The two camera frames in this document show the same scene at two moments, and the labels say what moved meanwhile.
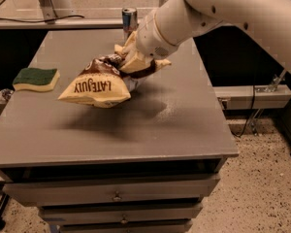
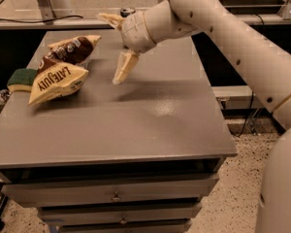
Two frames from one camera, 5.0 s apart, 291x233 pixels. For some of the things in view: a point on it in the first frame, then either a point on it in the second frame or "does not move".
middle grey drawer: (114, 213) does not move
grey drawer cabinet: (145, 165) does not move
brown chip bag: (103, 83) -> (63, 68)
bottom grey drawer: (125, 226) does not move
